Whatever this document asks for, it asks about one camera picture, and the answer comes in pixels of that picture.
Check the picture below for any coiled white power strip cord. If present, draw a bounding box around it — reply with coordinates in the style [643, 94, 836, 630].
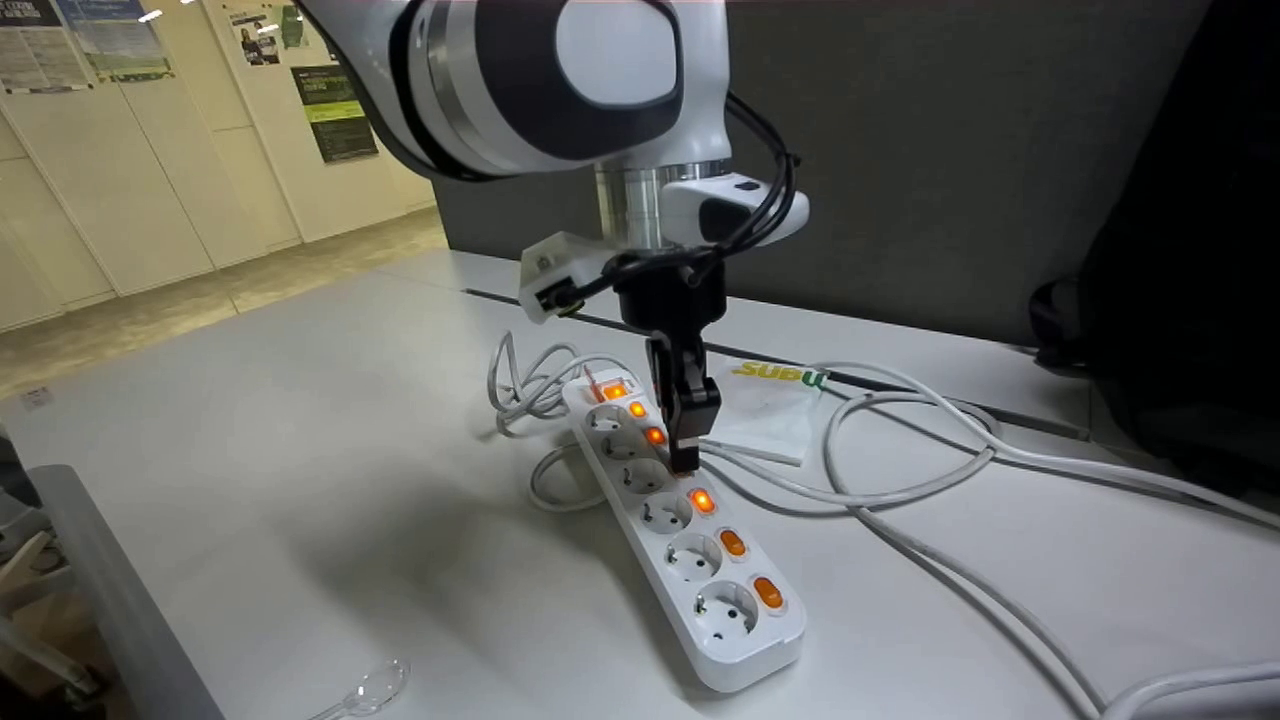
[484, 328, 608, 520]

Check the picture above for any white multi-socket power strip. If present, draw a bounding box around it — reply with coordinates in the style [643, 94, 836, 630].
[557, 365, 810, 696]

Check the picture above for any thin white cable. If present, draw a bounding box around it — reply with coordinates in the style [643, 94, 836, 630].
[697, 435, 1280, 720]

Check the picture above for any black chair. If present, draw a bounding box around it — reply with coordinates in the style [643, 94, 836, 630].
[1023, 0, 1280, 499]

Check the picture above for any clear plastic zip bag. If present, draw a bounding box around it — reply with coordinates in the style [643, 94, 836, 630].
[702, 354, 831, 471]

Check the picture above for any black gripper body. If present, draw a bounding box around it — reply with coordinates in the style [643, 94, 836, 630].
[612, 248, 736, 345]

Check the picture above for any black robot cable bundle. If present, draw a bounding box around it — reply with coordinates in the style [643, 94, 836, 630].
[557, 91, 809, 311]

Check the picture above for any grey side bench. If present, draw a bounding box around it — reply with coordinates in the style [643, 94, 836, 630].
[0, 435, 226, 720]

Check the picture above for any small white wall notice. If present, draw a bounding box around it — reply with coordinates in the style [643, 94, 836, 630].
[233, 8, 287, 70]

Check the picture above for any thick white cable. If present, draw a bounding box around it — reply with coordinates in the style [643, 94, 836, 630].
[810, 354, 1280, 535]

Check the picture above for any wide blue wall poster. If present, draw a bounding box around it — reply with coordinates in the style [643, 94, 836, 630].
[0, 0, 174, 94]

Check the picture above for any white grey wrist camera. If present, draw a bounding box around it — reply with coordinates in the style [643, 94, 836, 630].
[515, 226, 624, 328]

